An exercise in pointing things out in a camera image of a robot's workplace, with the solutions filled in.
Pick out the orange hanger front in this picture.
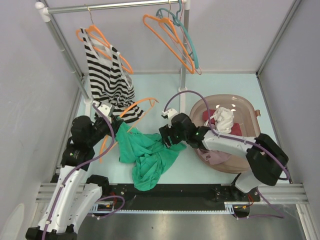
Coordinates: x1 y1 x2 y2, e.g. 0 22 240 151
99 97 159 164

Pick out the white garment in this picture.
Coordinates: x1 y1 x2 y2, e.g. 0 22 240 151
204 106 236 135

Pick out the pink thin hanger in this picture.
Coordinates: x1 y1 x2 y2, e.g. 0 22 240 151
176 0 203 76

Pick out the brown plastic laundry basket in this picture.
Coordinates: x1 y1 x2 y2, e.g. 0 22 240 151
189 94 261 174

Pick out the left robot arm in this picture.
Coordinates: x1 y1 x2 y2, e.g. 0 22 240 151
25 115 123 240

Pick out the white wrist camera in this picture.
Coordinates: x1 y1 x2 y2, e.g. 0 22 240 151
92 100 115 118
161 108 178 128

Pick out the teal hanger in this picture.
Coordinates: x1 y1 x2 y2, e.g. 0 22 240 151
156 0 202 75

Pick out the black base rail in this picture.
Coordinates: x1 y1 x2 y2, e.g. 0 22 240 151
98 184 261 214

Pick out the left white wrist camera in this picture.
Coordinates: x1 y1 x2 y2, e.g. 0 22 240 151
92 100 115 118

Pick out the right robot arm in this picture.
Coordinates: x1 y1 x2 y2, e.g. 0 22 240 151
159 108 290 201

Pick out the orange hanger with striped top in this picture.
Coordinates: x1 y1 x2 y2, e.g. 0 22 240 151
75 4 134 74

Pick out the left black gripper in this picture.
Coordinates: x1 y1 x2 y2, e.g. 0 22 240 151
87 113 123 147

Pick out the pink mauve garment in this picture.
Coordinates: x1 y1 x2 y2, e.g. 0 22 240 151
197 149 231 165

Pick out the metal clothes rack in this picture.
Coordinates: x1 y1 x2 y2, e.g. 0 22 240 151
34 0 191 117

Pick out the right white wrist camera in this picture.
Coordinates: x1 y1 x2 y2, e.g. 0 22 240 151
161 108 178 128

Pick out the green tank top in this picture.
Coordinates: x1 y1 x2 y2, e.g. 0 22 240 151
115 122 187 192

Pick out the black white striped tank top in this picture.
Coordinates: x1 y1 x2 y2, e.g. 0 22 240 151
79 28 135 117

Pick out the red garment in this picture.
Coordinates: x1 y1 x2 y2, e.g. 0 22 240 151
202 109 243 137

